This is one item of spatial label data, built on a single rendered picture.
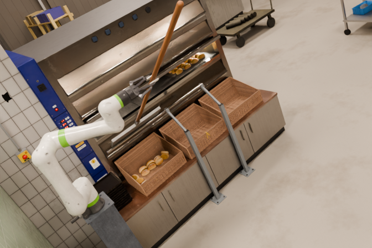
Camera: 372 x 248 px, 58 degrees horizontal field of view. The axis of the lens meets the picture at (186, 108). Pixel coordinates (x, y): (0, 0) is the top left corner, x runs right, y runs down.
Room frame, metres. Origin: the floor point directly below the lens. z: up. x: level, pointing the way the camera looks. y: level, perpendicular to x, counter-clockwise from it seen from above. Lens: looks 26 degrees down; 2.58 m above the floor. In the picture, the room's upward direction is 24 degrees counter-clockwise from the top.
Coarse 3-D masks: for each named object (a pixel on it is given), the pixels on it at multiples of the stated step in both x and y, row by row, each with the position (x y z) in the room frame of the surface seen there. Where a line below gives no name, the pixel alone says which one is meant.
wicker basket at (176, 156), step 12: (144, 144) 3.22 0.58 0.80; (156, 144) 3.25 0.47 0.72; (168, 144) 3.09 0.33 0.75; (132, 156) 3.13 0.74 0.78; (180, 156) 2.88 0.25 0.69; (120, 168) 2.97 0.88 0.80; (132, 168) 3.06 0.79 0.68; (156, 168) 3.01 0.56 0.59; (168, 168) 2.92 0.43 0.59; (132, 180) 2.79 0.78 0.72; (156, 180) 2.72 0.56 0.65; (144, 192) 2.64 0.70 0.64
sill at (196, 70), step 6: (216, 54) 3.85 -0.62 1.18; (210, 60) 3.78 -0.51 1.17; (198, 66) 3.73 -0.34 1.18; (204, 66) 3.73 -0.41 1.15; (192, 72) 3.65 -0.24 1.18; (180, 78) 3.62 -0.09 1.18; (186, 78) 3.61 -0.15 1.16; (174, 84) 3.53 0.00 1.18; (162, 90) 3.51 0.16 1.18; (168, 90) 3.49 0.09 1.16; (156, 96) 3.42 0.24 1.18; (150, 102) 3.37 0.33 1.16; (138, 108) 3.32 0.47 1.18; (144, 108) 3.34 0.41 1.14; (132, 114) 3.27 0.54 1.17; (126, 120) 3.23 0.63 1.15; (96, 138) 3.07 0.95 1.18
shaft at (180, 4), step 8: (176, 8) 1.47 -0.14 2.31; (176, 16) 1.50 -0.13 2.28; (168, 32) 1.61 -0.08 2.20; (168, 40) 1.66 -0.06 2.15; (160, 56) 1.79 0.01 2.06; (160, 64) 1.86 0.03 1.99; (152, 80) 2.02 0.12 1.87; (144, 96) 2.26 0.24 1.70; (144, 104) 2.35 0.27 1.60; (136, 120) 2.69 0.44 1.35
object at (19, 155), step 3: (24, 147) 2.81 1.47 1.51; (24, 150) 2.76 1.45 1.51; (27, 150) 2.76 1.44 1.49; (15, 153) 2.77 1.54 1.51; (18, 153) 2.74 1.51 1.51; (21, 153) 2.74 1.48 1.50; (24, 153) 2.74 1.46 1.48; (27, 153) 2.75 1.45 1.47; (18, 156) 2.72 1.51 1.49; (21, 156) 2.73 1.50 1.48; (27, 156) 2.75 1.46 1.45; (30, 156) 2.76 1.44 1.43; (21, 159) 2.72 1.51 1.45; (24, 159) 2.73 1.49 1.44; (27, 159) 2.74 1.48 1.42; (24, 162) 2.73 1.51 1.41
